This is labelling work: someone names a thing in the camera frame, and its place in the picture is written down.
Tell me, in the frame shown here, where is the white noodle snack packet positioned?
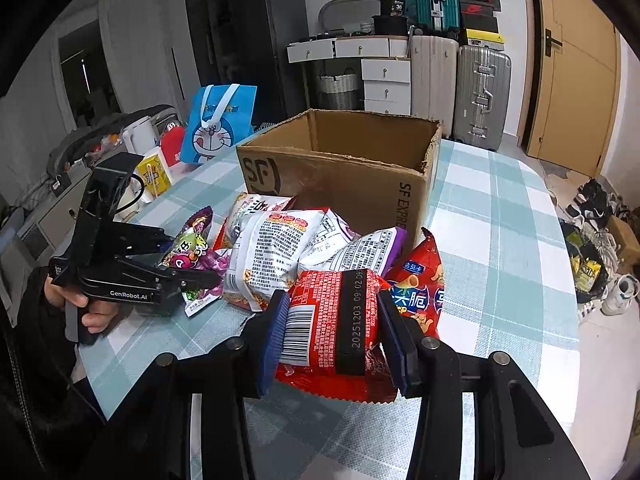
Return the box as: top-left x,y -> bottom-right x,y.
222,208 -> 333,311

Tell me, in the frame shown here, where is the beige suitcase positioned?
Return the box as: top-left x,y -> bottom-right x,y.
410,35 -> 460,136

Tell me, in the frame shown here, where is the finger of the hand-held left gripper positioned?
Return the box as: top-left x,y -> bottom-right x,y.
150,266 -> 223,306
117,224 -> 176,258

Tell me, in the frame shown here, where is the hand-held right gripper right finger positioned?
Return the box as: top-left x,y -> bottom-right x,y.
376,289 -> 591,480

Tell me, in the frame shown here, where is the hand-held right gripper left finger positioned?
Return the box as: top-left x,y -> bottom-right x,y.
85,287 -> 293,480

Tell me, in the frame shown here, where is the red barcode snack packet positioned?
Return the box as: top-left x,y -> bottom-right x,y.
272,267 -> 401,403

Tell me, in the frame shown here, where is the wooden door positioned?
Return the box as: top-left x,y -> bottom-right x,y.
520,0 -> 623,178

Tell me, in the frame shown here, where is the plain black shoe box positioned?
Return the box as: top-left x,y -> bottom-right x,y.
460,13 -> 500,32

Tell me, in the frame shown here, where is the grey chair back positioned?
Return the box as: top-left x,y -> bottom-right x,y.
318,0 -> 383,33

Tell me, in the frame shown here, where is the person's left forearm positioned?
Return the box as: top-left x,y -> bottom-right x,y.
0,265 -> 108,480

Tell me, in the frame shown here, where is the white drawer desk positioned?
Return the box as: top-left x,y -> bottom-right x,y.
286,35 -> 413,116

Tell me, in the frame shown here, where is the brown cardboard box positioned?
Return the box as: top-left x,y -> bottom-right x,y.
235,108 -> 443,256

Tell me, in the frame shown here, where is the white side cabinet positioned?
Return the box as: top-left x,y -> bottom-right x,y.
20,162 -> 98,261

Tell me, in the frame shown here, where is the black garbage bag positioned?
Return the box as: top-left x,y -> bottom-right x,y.
560,220 -> 608,306

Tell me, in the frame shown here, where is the white electric kettle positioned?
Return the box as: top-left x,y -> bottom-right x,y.
121,116 -> 156,156

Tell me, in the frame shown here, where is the yellow black shoe box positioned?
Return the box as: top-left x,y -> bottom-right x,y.
458,28 -> 506,52

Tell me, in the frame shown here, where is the black refrigerator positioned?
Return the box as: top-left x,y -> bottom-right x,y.
227,0 -> 311,126

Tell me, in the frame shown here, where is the yellow drink carton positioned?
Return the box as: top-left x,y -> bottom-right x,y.
136,149 -> 173,196

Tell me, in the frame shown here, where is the white purple snack packet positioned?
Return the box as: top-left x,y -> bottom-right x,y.
298,210 -> 407,281

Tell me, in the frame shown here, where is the silver suitcase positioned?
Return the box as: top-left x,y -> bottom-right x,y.
452,45 -> 512,151

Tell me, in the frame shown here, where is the black white sneaker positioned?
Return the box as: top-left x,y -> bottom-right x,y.
565,178 -> 621,221

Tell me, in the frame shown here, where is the small brown carton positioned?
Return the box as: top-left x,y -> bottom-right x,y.
606,215 -> 640,266

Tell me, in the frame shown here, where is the red pouch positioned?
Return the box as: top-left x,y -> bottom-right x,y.
160,125 -> 187,167

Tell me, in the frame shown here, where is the blue cartoon tote bag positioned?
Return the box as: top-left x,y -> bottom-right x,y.
180,83 -> 258,166

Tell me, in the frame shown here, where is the person's left hand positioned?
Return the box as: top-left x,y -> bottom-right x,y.
44,274 -> 120,335

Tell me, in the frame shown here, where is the red chip packet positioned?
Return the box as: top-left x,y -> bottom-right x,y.
384,227 -> 446,341

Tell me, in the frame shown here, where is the purple candy packet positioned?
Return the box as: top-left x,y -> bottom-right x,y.
157,206 -> 231,317

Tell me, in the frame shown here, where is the woven laundry basket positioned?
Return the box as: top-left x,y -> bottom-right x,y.
316,74 -> 360,110

